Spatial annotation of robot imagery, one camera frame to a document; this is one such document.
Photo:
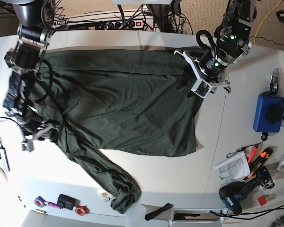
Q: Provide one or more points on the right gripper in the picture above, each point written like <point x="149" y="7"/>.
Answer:
<point x="35" y="128"/>

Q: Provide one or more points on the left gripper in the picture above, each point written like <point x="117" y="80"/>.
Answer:
<point x="205" y="73"/>

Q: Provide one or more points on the blue box with black knob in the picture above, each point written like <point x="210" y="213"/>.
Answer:
<point x="270" y="109"/>

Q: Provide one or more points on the dark green t-shirt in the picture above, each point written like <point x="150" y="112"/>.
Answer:
<point x="123" y="100"/>

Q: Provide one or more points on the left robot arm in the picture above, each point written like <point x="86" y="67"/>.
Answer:
<point x="229" y="44"/>

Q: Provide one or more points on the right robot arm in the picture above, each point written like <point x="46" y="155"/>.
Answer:
<point x="36" y="27"/>

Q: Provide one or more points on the grey usb hub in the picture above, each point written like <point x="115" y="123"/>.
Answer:
<point x="4" y="159"/>

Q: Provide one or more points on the purple tape roll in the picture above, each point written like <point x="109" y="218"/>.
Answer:
<point x="40" y="202"/>

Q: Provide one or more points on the black power strip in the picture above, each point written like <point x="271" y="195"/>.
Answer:
<point x="132" y="25"/>

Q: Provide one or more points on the clear tape rolls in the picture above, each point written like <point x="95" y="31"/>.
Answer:
<point x="105" y="196"/>

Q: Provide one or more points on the red tape roll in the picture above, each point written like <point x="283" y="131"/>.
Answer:
<point x="80" y="210"/>

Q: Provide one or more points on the orange black utility knife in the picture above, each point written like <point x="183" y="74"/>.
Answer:
<point x="260" y="160"/>

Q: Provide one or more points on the rolled paper sheet with drawing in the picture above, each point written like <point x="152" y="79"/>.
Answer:
<point x="233" y="168"/>

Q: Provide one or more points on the red square sticker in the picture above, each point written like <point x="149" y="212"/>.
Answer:
<point x="262" y="200"/>

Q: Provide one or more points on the black action camera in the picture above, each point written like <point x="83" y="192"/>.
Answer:
<point x="65" y="202"/>

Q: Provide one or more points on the dark teal cordless drill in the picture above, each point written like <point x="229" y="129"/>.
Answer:
<point x="233" y="193"/>

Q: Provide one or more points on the black strap handle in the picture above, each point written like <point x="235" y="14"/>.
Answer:
<point x="155" y="213"/>

